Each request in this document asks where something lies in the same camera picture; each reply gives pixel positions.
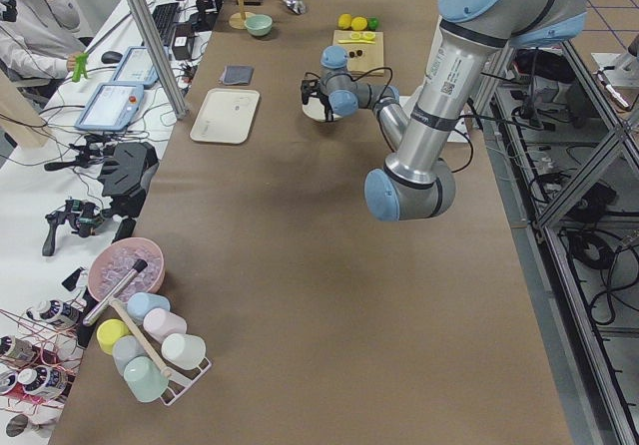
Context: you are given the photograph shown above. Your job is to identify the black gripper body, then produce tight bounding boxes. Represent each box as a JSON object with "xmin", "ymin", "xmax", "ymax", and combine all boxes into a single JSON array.
[{"xmin": 319, "ymin": 93, "xmax": 332, "ymax": 115}]

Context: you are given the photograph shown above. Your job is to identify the grey folded cloth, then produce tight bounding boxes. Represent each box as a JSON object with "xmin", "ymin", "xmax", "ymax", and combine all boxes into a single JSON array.
[{"xmin": 220, "ymin": 65, "xmax": 254, "ymax": 86}]

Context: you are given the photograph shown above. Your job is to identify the yellow plastic knife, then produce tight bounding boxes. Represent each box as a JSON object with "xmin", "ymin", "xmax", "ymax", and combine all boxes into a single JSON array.
[{"xmin": 336, "ymin": 39, "xmax": 376, "ymax": 45}]

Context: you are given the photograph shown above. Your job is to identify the light blue cup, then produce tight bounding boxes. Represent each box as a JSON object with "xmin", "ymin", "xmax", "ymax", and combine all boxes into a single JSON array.
[{"xmin": 126, "ymin": 292, "xmax": 171, "ymax": 325}]

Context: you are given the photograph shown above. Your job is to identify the cream rectangular tray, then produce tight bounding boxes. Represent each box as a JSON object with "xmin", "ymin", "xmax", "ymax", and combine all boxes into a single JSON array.
[{"xmin": 190, "ymin": 88, "xmax": 261, "ymax": 145}]

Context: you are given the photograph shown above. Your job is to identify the yellow cup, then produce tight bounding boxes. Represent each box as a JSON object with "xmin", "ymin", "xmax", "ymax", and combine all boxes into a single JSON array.
[{"xmin": 97, "ymin": 318, "xmax": 131, "ymax": 355}]

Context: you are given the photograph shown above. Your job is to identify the grey cup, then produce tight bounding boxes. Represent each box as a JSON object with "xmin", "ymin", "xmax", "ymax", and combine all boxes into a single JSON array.
[{"xmin": 112, "ymin": 335, "xmax": 147, "ymax": 376}]

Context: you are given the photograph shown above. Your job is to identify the seated person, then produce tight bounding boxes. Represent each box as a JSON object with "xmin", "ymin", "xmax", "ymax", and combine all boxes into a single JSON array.
[{"xmin": 1, "ymin": 0, "xmax": 85, "ymax": 80}]

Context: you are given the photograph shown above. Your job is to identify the bamboo cutting board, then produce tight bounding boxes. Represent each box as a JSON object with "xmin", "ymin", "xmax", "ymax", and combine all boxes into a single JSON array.
[{"xmin": 332, "ymin": 30, "xmax": 384, "ymax": 76}]

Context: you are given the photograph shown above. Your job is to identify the metal ice scoop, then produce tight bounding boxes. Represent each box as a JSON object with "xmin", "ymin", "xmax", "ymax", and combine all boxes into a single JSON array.
[{"xmin": 283, "ymin": 0, "xmax": 308, "ymax": 15}]

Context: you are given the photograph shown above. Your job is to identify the blue teach pendant upper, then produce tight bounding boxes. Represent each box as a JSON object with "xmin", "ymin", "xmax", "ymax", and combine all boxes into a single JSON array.
[{"xmin": 75, "ymin": 81, "xmax": 145, "ymax": 132}]

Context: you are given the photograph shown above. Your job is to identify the black gripper stand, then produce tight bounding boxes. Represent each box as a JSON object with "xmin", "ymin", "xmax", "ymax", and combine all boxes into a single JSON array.
[{"xmin": 98, "ymin": 142, "xmax": 159, "ymax": 242}]

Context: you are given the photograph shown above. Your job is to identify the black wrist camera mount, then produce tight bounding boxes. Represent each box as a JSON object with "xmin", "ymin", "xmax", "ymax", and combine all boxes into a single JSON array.
[{"xmin": 301, "ymin": 79, "xmax": 320, "ymax": 106}]

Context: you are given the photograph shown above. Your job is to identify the black keyboard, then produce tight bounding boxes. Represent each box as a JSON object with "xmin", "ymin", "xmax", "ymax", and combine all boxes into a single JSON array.
[{"xmin": 152, "ymin": 2, "xmax": 180, "ymax": 46}]

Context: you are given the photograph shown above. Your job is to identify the mint green bowl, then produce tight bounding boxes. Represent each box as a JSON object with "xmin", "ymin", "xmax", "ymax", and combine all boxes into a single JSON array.
[{"xmin": 244, "ymin": 14, "xmax": 273, "ymax": 37}]

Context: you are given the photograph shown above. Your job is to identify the metal muddler tool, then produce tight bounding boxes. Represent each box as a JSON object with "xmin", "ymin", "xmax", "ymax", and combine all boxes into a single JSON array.
[{"xmin": 82, "ymin": 258, "xmax": 148, "ymax": 326}]

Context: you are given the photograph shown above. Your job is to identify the beige round plate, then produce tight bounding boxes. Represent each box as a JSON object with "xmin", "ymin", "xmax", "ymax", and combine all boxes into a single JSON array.
[{"xmin": 302, "ymin": 98, "xmax": 342, "ymax": 123}]

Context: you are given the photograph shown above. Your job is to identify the black computer mouse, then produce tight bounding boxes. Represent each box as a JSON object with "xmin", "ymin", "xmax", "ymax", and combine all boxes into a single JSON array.
[{"xmin": 101, "ymin": 51, "xmax": 123, "ymax": 65}]

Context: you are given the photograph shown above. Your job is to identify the green clamp tool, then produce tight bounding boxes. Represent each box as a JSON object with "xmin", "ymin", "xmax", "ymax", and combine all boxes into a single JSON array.
[{"xmin": 71, "ymin": 53, "xmax": 89, "ymax": 83}]

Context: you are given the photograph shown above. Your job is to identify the pink bowl with ice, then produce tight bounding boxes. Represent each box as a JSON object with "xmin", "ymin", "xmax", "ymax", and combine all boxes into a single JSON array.
[{"xmin": 88, "ymin": 237, "xmax": 165, "ymax": 302}]

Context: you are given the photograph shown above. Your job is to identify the mint cup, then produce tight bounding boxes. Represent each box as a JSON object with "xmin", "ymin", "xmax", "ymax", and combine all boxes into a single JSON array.
[{"xmin": 123, "ymin": 356, "xmax": 169, "ymax": 403}]

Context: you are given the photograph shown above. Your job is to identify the pastel cup rack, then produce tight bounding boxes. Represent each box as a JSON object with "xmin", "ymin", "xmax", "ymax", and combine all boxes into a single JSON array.
[{"xmin": 108, "ymin": 297, "xmax": 214, "ymax": 407}]

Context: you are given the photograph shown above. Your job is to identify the white cup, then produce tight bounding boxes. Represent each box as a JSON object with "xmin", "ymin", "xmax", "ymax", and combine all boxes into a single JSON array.
[{"xmin": 161, "ymin": 333, "xmax": 206, "ymax": 370}]

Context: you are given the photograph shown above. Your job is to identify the aluminium frame post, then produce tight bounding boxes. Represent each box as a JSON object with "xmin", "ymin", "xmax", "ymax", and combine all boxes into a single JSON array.
[{"xmin": 127, "ymin": 0, "xmax": 188, "ymax": 120}]

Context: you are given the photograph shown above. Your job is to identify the yellow lemon middle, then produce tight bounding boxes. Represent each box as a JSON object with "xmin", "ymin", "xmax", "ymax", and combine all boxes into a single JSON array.
[{"xmin": 350, "ymin": 16, "xmax": 368, "ymax": 31}]

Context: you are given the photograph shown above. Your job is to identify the pink cup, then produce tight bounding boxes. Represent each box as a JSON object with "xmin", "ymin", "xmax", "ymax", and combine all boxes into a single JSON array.
[{"xmin": 143, "ymin": 307, "xmax": 188, "ymax": 343}]

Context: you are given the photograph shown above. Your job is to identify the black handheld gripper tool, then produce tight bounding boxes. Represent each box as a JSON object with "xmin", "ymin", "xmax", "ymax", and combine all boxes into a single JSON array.
[{"xmin": 42, "ymin": 199, "xmax": 113, "ymax": 256}]

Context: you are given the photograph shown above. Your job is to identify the green lime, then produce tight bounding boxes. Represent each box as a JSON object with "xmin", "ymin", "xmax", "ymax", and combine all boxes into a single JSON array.
[{"xmin": 367, "ymin": 17, "xmax": 379, "ymax": 31}]

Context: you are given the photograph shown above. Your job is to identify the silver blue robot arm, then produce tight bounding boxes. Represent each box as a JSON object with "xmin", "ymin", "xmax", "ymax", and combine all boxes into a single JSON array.
[
  {"xmin": 364, "ymin": 0, "xmax": 586, "ymax": 222},
  {"xmin": 316, "ymin": 46, "xmax": 408, "ymax": 151}
]

